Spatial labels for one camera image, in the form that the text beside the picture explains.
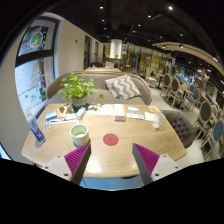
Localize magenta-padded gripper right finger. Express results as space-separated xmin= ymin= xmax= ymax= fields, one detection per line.
xmin=132 ymin=143 xmax=184 ymax=185

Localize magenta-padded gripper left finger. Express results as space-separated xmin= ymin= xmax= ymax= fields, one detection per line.
xmin=41 ymin=143 xmax=92 ymax=185

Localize clear blue-labelled water bottle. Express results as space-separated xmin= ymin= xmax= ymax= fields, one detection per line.
xmin=25 ymin=109 xmax=46 ymax=144

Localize light green cup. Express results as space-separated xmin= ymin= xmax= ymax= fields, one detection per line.
xmin=69 ymin=123 xmax=91 ymax=148

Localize flat round red coaster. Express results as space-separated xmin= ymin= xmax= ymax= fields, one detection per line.
xmin=102 ymin=133 xmax=119 ymax=147

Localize white napkin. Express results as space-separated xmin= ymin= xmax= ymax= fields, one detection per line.
xmin=144 ymin=111 xmax=156 ymax=122

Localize white printed sheet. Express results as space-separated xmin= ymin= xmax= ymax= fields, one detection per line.
xmin=126 ymin=112 xmax=145 ymax=121

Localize grey tufted chair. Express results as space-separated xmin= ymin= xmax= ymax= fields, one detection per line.
xmin=162 ymin=109 xmax=196 ymax=149

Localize light blue tissue pack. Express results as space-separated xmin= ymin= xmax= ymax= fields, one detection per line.
xmin=75 ymin=106 xmax=87 ymax=121

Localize small blue box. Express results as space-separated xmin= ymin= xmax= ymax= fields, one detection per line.
xmin=45 ymin=110 xmax=59 ymax=122

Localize yellow card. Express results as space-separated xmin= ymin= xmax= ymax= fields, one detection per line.
xmin=147 ymin=105 xmax=161 ymax=114

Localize blue and white leaflet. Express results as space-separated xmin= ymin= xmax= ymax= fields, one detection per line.
xmin=127 ymin=106 xmax=141 ymax=115

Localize white printed papers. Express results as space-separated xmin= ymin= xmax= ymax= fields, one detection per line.
xmin=87 ymin=103 xmax=126 ymax=117

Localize potted green plant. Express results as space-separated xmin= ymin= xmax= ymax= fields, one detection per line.
xmin=57 ymin=72 xmax=105 ymax=108

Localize grey curved sofa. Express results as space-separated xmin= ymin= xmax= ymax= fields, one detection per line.
xmin=45 ymin=71 xmax=154 ymax=108

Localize group of ceiling lights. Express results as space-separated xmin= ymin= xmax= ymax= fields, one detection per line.
xmin=98 ymin=3 xmax=221 ymax=64

